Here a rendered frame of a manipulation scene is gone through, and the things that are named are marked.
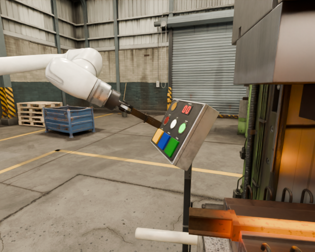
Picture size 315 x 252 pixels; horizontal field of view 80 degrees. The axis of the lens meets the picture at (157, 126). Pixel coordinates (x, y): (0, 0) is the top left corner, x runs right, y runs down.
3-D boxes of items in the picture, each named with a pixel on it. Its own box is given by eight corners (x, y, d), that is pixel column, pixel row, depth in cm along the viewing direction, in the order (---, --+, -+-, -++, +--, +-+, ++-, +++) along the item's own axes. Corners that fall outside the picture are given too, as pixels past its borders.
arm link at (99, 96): (86, 101, 64) (102, 110, 66) (98, 78, 63) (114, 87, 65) (87, 100, 72) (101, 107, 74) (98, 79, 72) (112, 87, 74)
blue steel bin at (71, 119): (44, 132, 535) (41, 106, 521) (69, 126, 602) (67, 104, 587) (70, 137, 475) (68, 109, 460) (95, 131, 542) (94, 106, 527)
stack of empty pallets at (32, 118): (17, 124, 643) (14, 103, 628) (40, 120, 724) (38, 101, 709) (45, 127, 603) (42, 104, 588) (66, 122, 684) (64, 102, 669)
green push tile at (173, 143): (169, 157, 78) (178, 141, 78) (163, 151, 85) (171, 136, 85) (172, 158, 79) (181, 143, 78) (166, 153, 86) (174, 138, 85)
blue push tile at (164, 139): (161, 149, 88) (169, 135, 87) (157, 145, 95) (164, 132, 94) (164, 151, 88) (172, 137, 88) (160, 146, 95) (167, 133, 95)
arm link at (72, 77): (94, 84, 61) (103, 69, 71) (44, 57, 55) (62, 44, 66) (82, 108, 66) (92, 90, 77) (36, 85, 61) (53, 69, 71)
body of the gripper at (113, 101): (102, 105, 74) (123, 116, 77) (102, 107, 66) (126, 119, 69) (111, 88, 74) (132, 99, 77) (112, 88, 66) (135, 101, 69)
